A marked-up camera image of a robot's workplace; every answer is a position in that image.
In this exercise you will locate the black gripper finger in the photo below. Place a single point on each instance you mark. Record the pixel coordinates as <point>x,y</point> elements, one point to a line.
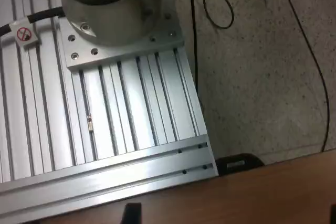
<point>132,214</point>
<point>333,214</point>

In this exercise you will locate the small metal slot nut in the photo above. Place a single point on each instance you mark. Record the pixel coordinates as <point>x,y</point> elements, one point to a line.
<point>90,123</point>

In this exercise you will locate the aluminium profile table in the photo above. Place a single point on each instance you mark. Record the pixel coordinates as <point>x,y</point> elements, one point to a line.
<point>131,103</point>

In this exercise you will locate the aluminium robot mounting plate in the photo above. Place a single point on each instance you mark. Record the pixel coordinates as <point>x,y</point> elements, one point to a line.
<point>118,51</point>

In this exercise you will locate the white warning tag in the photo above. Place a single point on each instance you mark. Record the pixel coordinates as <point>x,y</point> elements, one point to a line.
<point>25,35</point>

